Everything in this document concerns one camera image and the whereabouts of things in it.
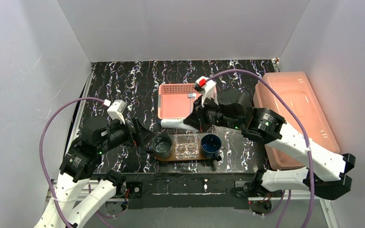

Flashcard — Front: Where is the dark grey cup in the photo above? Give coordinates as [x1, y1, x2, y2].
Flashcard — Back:
[146, 134, 173, 159]

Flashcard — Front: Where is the white toothpaste tube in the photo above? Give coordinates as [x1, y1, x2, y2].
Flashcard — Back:
[160, 119, 198, 132]

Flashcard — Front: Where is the clear plastic dimpled tray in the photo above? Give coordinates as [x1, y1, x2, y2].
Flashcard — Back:
[174, 134, 199, 158]

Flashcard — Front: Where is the dark blue cup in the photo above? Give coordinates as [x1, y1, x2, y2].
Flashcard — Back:
[200, 134, 222, 161]

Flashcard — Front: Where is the oval wooden tray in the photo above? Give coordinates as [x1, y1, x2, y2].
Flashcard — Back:
[154, 152, 212, 162]

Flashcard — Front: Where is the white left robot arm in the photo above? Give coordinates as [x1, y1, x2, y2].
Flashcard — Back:
[35, 116, 156, 228]

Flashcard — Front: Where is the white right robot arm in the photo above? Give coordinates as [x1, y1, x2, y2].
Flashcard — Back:
[183, 89, 355, 200]

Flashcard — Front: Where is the pink perforated plastic basket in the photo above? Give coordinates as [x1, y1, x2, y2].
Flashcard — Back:
[158, 83, 202, 119]

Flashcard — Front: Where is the large pink storage box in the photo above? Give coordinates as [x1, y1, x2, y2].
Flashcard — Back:
[253, 71, 341, 171]

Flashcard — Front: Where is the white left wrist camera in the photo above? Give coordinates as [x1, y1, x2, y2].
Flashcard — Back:
[107, 100, 127, 124]

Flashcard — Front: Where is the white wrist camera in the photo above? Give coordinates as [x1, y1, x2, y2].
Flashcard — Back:
[107, 100, 127, 124]
[194, 76, 218, 107]

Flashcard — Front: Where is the clear handled toothbrush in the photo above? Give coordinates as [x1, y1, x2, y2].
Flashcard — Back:
[188, 93, 197, 99]

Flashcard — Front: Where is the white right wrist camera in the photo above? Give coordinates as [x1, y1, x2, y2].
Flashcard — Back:
[194, 76, 218, 107]

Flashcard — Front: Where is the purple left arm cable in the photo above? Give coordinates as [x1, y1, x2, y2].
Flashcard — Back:
[39, 96, 120, 228]

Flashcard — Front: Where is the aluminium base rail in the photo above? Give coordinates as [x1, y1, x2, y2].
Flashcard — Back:
[248, 190, 339, 228]

